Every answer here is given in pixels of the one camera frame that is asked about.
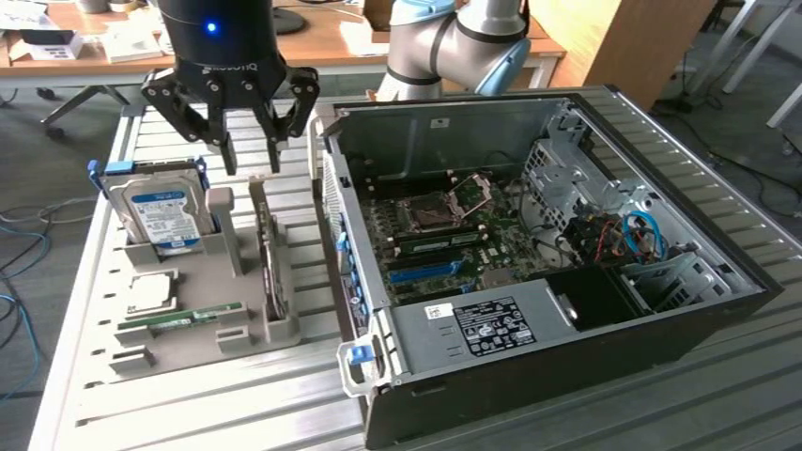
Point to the hard disk with blue caddy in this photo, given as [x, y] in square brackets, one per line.
[159, 211]

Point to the metal socket cover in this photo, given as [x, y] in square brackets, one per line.
[472, 195]

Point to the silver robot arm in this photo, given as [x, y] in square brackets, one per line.
[426, 51]

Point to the brown cardboard box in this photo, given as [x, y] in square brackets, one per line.
[379, 16]

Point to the grey parts rack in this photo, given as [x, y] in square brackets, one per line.
[207, 291]

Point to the green RAM stick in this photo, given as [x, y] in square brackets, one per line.
[188, 315]

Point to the plain white box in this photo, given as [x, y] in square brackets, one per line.
[128, 44]

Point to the wooden cabinet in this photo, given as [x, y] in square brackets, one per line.
[626, 47]

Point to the blue expansion slot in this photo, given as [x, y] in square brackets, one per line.
[426, 273]

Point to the wooden desk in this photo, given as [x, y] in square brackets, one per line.
[325, 51]

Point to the grey desk leg with castor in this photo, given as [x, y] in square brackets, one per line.
[88, 101]

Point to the grey cup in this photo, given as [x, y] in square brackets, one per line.
[93, 5]

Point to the RAM stick with label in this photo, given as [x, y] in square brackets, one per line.
[438, 243]

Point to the white paper sheets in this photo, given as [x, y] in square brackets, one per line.
[365, 40]

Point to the white table frame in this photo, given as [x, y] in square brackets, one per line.
[784, 109]

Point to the tape roll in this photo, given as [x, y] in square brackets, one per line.
[121, 5]

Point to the black monitor stand base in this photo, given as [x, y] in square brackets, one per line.
[289, 21]

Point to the metal disk bay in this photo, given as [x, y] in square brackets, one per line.
[676, 282]

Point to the blue card latch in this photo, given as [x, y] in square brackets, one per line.
[341, 243]

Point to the black long expansion slot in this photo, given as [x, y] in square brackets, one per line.
[416, 263]

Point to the perforated metal drive cage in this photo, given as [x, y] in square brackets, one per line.
[563, 188]

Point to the grey power supply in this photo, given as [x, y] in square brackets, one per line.
[432, 340]

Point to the black graphics card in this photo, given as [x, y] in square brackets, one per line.
[269, 253]

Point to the green motherboard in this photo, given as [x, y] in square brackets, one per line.
[500, 263]

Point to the printed paper stack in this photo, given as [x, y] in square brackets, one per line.
[25, 19]

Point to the white box with black lid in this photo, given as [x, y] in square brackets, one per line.
[53, 44]

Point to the blue release latch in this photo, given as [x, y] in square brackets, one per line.
[357, 355]

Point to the silver CPU chip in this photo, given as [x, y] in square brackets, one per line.
[149, 293]

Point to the black open PC case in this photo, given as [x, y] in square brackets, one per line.
[563, 390]

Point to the CPU socket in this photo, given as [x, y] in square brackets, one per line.
[426, 213]

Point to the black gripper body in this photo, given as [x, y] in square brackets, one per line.
[219, 56]

